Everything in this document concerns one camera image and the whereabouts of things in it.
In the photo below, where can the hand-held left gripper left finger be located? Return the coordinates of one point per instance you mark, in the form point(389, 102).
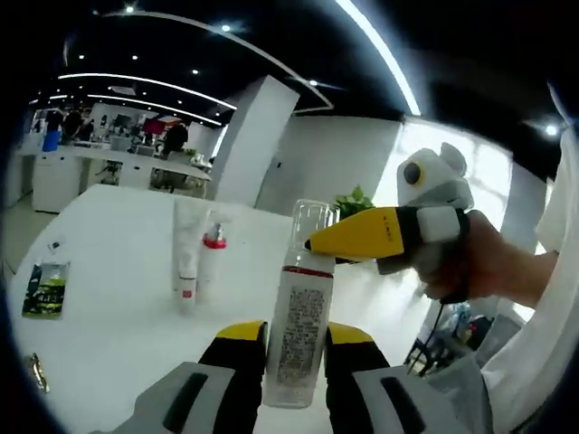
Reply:
point(240, 380)

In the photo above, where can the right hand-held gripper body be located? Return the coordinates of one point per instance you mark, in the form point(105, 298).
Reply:
point(434, 185)

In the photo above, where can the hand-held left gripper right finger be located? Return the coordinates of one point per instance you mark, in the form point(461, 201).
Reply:
point(353, 389)

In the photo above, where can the clear cap white skincare bottle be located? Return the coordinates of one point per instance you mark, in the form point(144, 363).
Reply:
point(298, 325)

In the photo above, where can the red collar skincare pump bottle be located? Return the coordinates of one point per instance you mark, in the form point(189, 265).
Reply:
point(210, 271)

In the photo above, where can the white skincare tube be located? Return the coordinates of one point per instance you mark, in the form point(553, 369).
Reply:
point(187, 253)

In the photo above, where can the small gold packet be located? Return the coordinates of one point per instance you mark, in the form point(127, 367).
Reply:
point(38, 373)

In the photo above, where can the person's right hand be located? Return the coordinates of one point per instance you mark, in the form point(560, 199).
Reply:
point(488, 271)

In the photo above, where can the potted green plant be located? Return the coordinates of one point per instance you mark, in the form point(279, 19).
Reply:
point(355, 203)

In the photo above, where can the person's white shirt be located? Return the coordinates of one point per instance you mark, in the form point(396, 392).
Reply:
point(543, 361)

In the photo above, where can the green black foil packet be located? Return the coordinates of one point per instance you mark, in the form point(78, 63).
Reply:
point(45, 294)

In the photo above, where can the small clear dark packet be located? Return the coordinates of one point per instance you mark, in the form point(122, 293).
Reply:
point(54, 246)

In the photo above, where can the red background screen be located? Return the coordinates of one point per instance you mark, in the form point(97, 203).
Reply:
point(153, 125)

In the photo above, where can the white background counter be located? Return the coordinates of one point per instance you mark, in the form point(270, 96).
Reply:
point(59, 181)

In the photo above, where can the blue box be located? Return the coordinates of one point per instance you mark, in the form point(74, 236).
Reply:
point(51, 142)

